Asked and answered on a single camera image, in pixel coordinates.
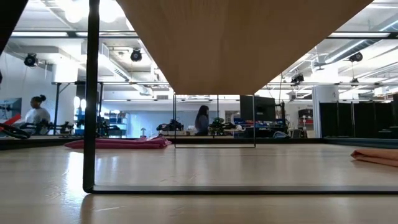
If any black monitor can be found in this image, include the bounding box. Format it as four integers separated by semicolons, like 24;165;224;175
239;95;277;123

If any wooden shelf with black legs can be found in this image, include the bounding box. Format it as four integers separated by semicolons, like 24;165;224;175
81;0;398;195

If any purple cloth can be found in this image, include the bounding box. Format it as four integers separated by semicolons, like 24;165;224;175
63;136;173;150

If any person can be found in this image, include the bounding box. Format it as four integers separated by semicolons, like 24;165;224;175
24;94;52;135
194;105;211;137

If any black partition screen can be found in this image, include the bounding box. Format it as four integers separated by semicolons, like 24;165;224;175
319;100;398;139

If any orange cloth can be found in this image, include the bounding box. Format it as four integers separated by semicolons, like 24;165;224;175
350;148;398;168

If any black ceiling camera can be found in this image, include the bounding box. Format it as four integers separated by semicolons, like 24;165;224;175
23;52;39;68
348;51;364;63
129;48;144;63
290;73;305;85

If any black metal table frame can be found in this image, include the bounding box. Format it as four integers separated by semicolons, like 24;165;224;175
0;136;398;151

